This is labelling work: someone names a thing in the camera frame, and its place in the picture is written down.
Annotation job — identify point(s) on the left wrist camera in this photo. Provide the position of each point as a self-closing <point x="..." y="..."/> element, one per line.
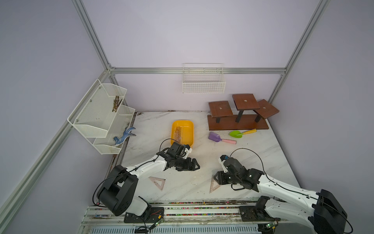
<point x="178" y="150"/>

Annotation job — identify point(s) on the white wire wall basket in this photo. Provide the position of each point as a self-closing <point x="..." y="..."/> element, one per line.
<point x="203" y="78"/>

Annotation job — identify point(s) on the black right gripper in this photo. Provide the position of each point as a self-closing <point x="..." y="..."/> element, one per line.
<point x="220" y="178"/>

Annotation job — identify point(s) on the white mesh upper shelf basket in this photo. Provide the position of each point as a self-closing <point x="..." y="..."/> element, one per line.
<point x="95" y="114"/>

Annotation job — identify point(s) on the brown items in basket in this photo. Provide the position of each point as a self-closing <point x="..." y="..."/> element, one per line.
<point x="117" y="103"/>

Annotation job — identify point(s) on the white mesh lower shelf basket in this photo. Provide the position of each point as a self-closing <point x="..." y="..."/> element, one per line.
<point x="121" y="121"/>

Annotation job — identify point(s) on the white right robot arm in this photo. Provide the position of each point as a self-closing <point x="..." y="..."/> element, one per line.
<point x="318" y="210"/>

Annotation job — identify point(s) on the white mesh shelf basket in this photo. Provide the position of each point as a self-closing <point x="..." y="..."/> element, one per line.
<point x="95" y="114"/>
<point x="121" y="121"/>

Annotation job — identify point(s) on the purple toy shovel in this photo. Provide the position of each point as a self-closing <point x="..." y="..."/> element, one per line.
<point x="216" y="137"/>

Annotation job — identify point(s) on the brown wooden display stand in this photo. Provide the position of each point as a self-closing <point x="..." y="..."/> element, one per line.
<point x="252" y="114"/>

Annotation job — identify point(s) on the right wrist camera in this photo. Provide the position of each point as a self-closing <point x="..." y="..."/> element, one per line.
<point x="222" y="160"/>

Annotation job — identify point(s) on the pink triangle ruler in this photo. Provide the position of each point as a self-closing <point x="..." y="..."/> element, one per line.
<point x="214" y="185"/>
<point x="158" y="182"/>

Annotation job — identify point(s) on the pink stencil ruler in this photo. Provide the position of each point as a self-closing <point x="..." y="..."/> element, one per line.
<point x="178" y="134"/>

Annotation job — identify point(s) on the aluminium frame post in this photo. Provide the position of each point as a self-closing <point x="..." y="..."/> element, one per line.
<point x="84" y="16"/>

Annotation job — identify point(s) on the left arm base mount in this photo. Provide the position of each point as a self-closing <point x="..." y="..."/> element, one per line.
<point x="141" y="211"/>

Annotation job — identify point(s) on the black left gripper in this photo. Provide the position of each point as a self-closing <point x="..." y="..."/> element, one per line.
<point x="187" y="166"/>

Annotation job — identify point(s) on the yellow plastic storage box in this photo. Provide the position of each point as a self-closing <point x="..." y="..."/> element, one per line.
<point x="187" y="131"/>

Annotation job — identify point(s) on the aluminium rail base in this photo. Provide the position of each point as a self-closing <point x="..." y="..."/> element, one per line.
<point x="217" y="217"/>

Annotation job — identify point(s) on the green toy shovel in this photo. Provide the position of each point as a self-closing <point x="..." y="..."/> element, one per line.
<point x="239" y="134"/>

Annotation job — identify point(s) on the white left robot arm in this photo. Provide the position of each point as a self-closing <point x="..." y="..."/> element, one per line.
<point x="117" y="191"/>

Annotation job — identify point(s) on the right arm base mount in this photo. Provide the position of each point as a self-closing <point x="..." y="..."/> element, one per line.
<point x="256" y="212"/>

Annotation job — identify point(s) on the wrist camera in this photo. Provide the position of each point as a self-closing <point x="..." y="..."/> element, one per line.
<point x="222" y="160"/>
<point x="178" y="150"/>

